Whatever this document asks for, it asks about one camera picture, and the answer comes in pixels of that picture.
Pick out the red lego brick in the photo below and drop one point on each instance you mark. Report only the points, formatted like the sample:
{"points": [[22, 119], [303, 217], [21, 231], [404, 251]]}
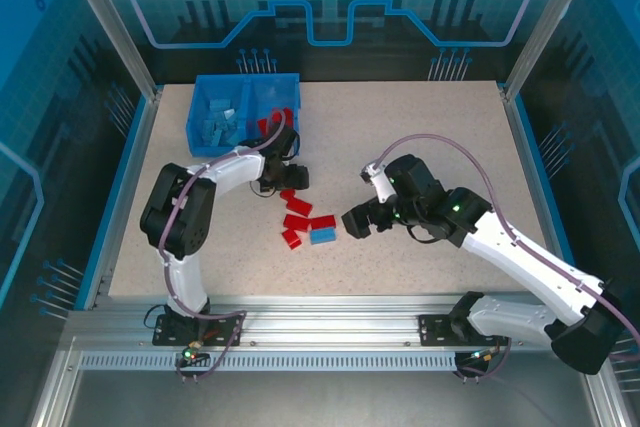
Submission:
{"points": [[299, 206], [262, 125], [288, 116], [287, 194], [295, 221], [274, 113], [323, 221], [292, 239]]}

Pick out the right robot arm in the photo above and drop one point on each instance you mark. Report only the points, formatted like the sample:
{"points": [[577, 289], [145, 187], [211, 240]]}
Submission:
{"points": [[525, 257]]}

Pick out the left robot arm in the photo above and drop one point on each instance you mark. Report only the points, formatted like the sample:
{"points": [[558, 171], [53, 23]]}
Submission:
{"points": [[185, 282]]}

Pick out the blue divided plastic bin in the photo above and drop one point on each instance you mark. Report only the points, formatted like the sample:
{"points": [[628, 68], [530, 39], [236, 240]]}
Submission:
{"points": [[272, 92]]}

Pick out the small circuit board with LED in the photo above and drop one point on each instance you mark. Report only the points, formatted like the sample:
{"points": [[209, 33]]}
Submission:
{"points": [[480, 357], [190, 354]]}

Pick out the blue table edge trim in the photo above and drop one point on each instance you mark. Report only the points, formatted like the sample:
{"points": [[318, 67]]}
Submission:
{"points": [[123, 172]]}

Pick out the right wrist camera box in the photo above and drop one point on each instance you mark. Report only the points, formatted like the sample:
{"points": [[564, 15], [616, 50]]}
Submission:
{"points": [[381, 186]]}

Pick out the aluminium mounting rail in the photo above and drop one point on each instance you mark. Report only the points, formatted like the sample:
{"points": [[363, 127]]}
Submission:
{"points": [[325, 322]]}

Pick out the aluminium table side rail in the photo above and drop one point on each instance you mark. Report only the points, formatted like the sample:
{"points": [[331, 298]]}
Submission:
{"points": [[513, 117], [150, 112]]}

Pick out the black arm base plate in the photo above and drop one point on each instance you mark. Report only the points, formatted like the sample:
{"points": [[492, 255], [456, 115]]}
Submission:
{"points": [[435, 329], [225, 329]]}

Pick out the aluminium frame post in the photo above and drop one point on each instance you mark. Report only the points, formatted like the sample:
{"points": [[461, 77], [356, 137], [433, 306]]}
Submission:
{"points": [[120, 32], [547, 22]]}

